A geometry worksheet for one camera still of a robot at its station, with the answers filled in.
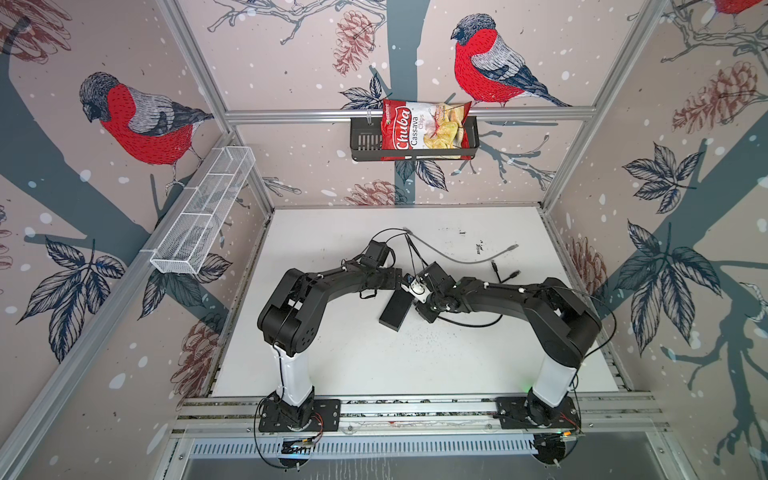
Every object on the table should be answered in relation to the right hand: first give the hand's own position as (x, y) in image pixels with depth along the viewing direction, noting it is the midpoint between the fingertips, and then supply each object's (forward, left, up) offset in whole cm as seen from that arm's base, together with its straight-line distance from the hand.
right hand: (417, 311), depth 93 cm
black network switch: (-1, +7, +3) cm, 7 cm away
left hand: (+9, +8, +4) cm, 12 cm away
